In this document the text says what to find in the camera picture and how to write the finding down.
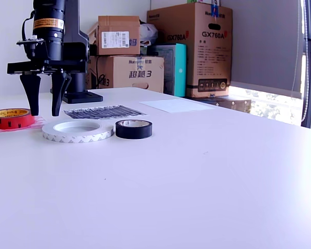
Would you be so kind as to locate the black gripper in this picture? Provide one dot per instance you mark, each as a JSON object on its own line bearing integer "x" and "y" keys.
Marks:
{"x": 57, "y": 66}

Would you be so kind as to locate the red tape roll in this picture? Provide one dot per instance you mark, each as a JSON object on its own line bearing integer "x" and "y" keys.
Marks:
{"x": 10, "y": 124}

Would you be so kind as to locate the white tape roll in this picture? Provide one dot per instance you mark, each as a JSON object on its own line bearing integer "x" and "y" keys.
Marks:
{"x": 67, "y": 138}

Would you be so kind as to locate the black tape roll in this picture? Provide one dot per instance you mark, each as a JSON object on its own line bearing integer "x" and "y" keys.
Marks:
{"x": 133, "y": 132}

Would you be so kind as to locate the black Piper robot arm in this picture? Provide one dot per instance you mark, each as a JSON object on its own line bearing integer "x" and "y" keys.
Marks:
{"x": 72, "y": 26}

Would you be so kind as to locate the red scribbled paper sheet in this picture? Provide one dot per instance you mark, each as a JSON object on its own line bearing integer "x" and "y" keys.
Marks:
{"x": 39, "y": 120}

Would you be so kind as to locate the black scribbled paper sheet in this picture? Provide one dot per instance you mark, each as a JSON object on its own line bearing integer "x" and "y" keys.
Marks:
{"x": 101, "y": 112}

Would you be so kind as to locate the cardboard box with blue print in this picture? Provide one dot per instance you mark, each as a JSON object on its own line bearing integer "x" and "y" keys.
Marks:
{"x": 124, "y": 75}

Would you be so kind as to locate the cardboard box with shipping label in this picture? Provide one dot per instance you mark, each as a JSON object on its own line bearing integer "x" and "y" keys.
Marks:
{"x": 119, "y": 23}

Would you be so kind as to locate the green white package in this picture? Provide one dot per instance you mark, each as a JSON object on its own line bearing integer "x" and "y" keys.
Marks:
{"x": 144, "y": 49}

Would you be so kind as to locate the white plastic bag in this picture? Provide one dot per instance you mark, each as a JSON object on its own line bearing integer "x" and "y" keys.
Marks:
{"x": 147, "y": 32}

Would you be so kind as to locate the blank white paper sheet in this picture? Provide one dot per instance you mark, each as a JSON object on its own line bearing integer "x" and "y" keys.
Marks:
{"x": 176, "y": 105}

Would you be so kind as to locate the teal and white box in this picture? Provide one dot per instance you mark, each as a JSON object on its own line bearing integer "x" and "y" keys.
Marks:
{"x": 181, "y": 70}

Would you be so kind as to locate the tall GX760A cardboard box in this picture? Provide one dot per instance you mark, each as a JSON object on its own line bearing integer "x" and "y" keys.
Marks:
{"x": 210, "y": 57}

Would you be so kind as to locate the grey window shade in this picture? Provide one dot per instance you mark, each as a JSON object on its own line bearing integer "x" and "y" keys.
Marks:
{"x": 261, "y": 46}

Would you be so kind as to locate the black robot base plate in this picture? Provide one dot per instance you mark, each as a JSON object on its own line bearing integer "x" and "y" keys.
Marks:
{"x": 85, "y": 98}

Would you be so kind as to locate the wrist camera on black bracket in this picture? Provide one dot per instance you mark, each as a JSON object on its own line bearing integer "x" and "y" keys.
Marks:
{"x": 31, "y": 42}

